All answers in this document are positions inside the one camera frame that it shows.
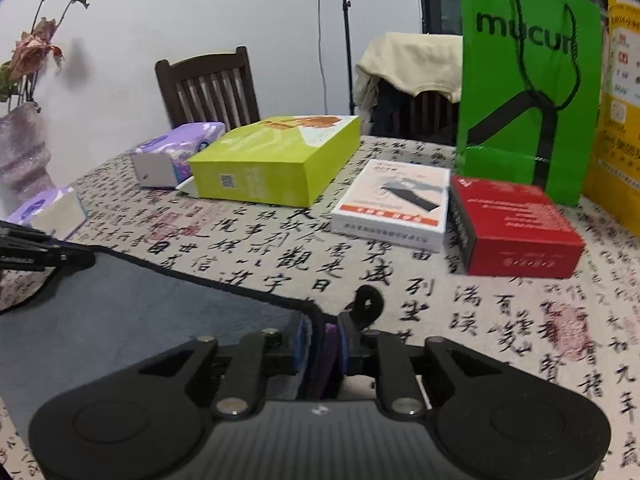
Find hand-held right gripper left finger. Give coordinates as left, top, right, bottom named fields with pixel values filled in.
left=137, top=317, right=312, bottom=419

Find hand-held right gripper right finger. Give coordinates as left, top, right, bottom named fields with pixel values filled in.
left=325, top=285, right=503, bottom=417

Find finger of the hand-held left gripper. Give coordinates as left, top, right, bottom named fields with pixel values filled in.
left=0, top=220, right=97, bottom=274

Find grey towel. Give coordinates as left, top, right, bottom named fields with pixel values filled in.
left=0, top=246, right=342, bottom=443

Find small purple tissue pack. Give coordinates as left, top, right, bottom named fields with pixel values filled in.
left=7, top=186, right=88, bottom=241

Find purple textured vase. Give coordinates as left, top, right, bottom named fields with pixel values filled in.
left=0, top=101, right=55, bottom=211

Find white product box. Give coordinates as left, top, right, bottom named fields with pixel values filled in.
left=331, top=159, right=451, bottom=253

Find large purple tissue pack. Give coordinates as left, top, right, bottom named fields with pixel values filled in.
left=129, top=121, right=227, bottom=189

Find lime green cardboard box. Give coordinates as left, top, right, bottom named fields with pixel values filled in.
left=186, top=115, right=362, bottom=208

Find dried pink roses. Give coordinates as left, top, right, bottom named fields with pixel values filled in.
left=0, top=0, right=117, bottom=111

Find red cardboard box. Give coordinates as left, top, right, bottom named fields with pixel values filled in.
left=449, top=175, right=586, bottom=279

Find cloth-draped dark wooden chair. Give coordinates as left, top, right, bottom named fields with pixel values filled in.
left=372, top=77, right=461, bottom=143

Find cream cloth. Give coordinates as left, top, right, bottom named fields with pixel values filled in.
left=355, top=32, right=465, bottom=106

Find green paper bag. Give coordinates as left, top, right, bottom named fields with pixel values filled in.
left=456, top=0, right=603, bottom=207

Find black light stand pole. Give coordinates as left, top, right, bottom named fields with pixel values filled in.
left=338, top=0, right=359, bottom=116

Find yellow printed bag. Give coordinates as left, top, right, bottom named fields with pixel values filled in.
left=582, top=0, right=640, bottom=238

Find thin black cable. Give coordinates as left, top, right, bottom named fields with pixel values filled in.
left=314, top=0, right=327, bottom=111

